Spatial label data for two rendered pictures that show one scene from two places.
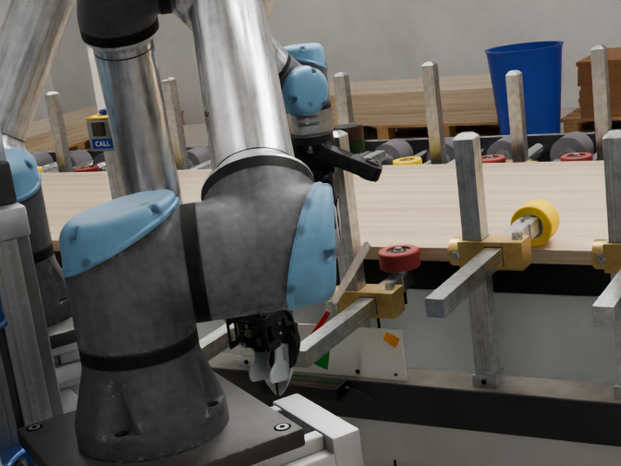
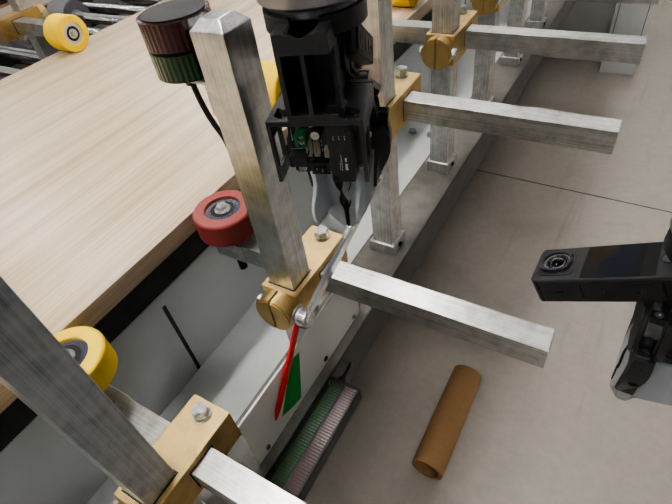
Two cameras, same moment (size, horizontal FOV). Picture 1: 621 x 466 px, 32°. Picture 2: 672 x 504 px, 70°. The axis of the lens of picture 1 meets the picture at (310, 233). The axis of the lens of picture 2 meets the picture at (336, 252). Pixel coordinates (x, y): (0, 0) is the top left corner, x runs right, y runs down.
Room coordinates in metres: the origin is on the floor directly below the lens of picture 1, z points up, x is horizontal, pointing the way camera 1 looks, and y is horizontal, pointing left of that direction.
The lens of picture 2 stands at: (1.81, 0.33, 1.28)
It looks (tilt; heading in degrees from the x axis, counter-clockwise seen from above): 44 degrees down; 276
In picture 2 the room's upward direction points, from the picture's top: 10 degrees counter-clockwise
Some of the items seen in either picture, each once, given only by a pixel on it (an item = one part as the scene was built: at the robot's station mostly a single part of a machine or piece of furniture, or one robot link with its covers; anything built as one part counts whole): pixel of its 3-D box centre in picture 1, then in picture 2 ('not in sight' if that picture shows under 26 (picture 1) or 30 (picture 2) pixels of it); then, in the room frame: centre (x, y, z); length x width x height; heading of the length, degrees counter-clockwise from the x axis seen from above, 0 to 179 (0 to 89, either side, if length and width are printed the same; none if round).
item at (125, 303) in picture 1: (133, 267); not in sight; (1.00, 0.17, 1.21); 0.13 x 0.12 x 0.14; 94
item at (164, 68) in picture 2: (348, 145); (187, 55); (1.95, -0.09, 1.13); 0.06 x 0.06 x 0.02
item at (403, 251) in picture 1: (401, 275); (233, 237); (2.00, -0.16, 0.85); 0.08 x 0.08 x 0.11
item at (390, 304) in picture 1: (366, 300); (301, 276); (1.90, -0.09, 0.85); 0.14 x 0.06 x 0.05; 59
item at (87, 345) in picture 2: not in sight; (88, 384); (2.13, 0.05, 0.85); 0.08 x 0.08 x 0.11
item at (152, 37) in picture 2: (347, 132); (177, 25); (1.95, -0.09, 1.15); 0.06 x 0.06 x 0.02
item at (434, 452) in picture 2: not in sight; (448, 418); (1.65, -0.28, 0.04); 0.30 x 0.08 x 0.08; 59
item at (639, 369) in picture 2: not in sight; (640, 356); (1.60, 0.10, 0.91); 0.05 x 0.02 x 0.09; 59
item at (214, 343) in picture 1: (243, 325); (243, 489); (1.96, 0.15, 0.81); 0.44 x 0.03 x 0.04; 149
